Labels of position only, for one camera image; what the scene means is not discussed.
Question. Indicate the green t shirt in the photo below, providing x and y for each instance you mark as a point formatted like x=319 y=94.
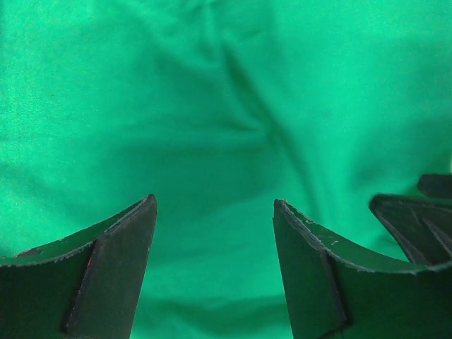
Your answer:
x=218 y=108

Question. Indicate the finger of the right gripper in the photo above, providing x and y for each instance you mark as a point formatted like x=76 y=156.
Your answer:
x=421 y=226
x=435 y=185

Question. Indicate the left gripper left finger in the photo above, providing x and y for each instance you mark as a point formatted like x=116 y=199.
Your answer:
x=86 y=285

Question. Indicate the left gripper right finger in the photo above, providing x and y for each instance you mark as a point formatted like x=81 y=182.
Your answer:
x=335 y=288

